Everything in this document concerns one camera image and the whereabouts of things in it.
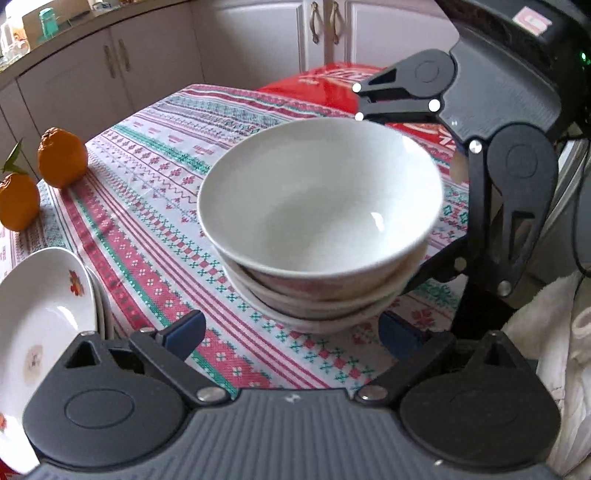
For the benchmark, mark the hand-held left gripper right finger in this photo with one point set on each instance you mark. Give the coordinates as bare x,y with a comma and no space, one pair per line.
399,337

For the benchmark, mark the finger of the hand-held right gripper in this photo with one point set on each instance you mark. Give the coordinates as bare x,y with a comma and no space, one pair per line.
397,108
478,221

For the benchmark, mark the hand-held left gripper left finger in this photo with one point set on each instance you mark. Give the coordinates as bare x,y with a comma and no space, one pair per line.
184,332

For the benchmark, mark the white plate with flower print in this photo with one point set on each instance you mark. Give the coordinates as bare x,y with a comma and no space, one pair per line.
102,314
111,321

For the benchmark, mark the white bowls underneath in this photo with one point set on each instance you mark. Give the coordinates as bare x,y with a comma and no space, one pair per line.
286,293

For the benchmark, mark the white flower plate with stain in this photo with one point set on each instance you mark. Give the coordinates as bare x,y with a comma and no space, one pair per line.
37,314

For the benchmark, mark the person's right forearm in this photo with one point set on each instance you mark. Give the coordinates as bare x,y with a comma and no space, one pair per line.
549,360

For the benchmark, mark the red printed carton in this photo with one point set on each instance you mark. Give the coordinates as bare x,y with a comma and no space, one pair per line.
323,92

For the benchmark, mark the patterned red green tablecloth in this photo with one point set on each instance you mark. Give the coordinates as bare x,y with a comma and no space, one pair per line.
152,207

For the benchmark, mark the orange with green leaf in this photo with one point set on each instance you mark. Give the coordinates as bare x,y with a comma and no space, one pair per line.
18,203

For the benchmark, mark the orange without leaf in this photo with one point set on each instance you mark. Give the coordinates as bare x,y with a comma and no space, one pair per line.
62,157

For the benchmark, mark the teal lidded bottle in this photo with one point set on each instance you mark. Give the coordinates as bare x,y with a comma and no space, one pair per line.
48,23

